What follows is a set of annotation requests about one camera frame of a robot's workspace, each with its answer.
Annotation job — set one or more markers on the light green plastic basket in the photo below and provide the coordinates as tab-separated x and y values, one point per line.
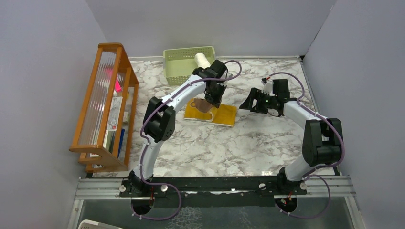
179	63

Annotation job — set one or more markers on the wooden rack with clear panel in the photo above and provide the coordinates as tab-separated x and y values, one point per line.
103	136

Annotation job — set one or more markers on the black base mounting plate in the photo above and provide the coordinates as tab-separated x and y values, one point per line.
206	192

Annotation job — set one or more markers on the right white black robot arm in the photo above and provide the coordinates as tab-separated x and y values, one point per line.
322	140

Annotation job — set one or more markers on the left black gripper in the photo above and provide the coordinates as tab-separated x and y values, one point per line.
215	101

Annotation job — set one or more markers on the pink object in rack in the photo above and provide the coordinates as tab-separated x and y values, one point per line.
117	86

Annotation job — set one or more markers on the white basket corner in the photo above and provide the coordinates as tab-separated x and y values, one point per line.
90	224

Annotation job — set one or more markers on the aluminium frame rail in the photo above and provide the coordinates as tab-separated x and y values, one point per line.
328	204

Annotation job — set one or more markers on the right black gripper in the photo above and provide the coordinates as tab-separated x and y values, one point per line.
255	93

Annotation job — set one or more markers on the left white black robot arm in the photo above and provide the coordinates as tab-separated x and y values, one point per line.
159	121

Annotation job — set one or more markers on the yellow towel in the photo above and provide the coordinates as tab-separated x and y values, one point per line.
215	113

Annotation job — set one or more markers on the white cream towel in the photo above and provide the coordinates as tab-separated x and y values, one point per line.
201	61

